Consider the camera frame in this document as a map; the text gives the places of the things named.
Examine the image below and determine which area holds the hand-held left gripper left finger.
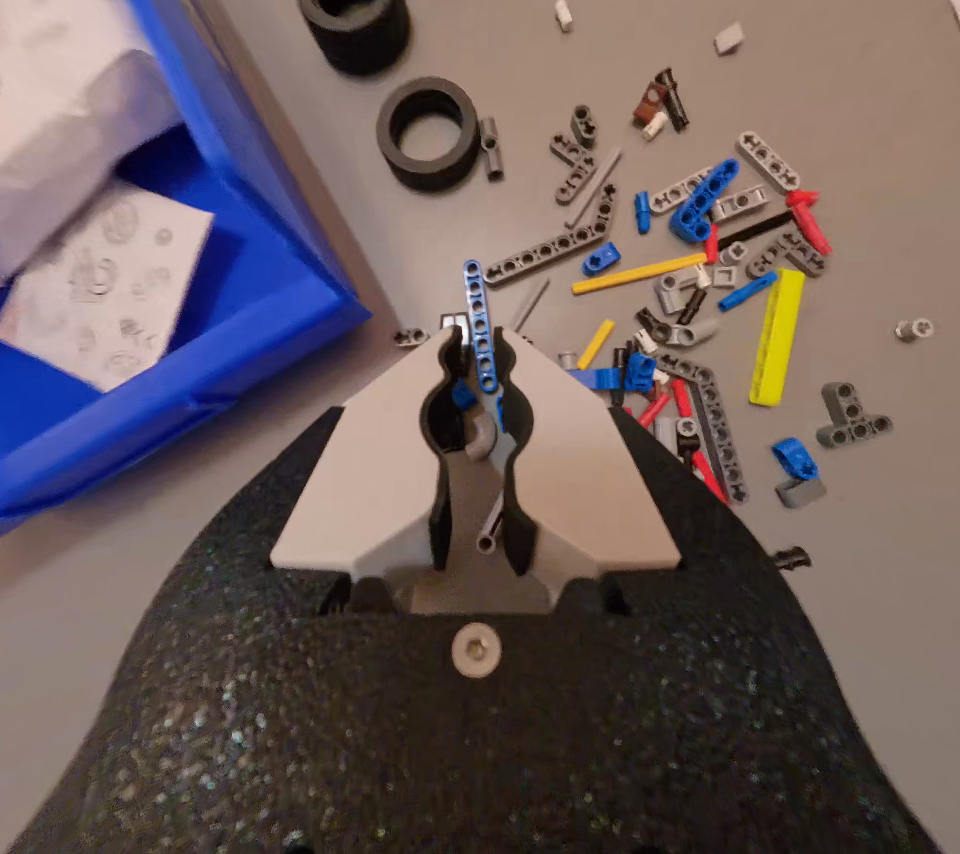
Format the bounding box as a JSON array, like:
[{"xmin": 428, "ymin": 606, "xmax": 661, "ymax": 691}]
[{"xmin": 270, "ymin": 326, "xmax": 462, "ymax": 581}]

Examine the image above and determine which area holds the black rubber lego tire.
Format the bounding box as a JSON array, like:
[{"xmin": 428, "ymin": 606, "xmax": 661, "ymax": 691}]
[
  {"xmin": 297, "ymin": 0, "xmax": 411, "ymax": 76},
  {"xmin": 376, "ymin": 77, "xmax": 481, "ymax": 192}
]

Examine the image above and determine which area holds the pile of lego pieces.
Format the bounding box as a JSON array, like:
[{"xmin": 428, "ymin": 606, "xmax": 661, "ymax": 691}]
[{"xmin": 442, "ymin": 68, "xmax": 834, "ymax": 506}]

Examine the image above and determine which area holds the small blue lego connector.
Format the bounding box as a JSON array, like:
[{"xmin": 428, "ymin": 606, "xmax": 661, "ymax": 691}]
[{"xmin": 772, "ymin": 437, "xmax": 820, "ymax": 481}]

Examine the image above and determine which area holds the dark grey T-shaped lego beam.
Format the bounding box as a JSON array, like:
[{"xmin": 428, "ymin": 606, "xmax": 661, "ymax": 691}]
[{"xmin": 816, "ymin": 381, "xmax": 894, "ymax": 450}]

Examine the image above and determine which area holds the blue lego beam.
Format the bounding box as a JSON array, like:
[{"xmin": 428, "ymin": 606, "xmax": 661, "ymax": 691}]
[{"xmin": 461, "ymin": 260, "xmax": 501, "ymax": 393}]

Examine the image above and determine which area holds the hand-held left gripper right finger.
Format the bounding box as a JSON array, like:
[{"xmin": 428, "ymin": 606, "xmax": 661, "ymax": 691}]
[{"xmin": 497, "ymin": 326, "xmax": 682, "ymax": 581}]

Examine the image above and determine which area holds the blue plastic bin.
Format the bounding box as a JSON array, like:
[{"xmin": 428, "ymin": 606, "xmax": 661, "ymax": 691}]
[{"xmin": 0, "ymin": 0, "xmax": 374, "ymax": 532}]

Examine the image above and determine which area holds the dark grey lego tube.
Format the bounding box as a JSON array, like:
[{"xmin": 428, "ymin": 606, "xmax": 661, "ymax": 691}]
[{"xmin": 477, "ymin": 490, "xmax": 505, "ymax": 555}]

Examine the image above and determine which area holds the grey lego connector block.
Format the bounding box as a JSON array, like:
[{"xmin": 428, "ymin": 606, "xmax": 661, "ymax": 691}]
[{"xmin": 776, "ymin": 477, "xmax": 828, "ymax": 510}]

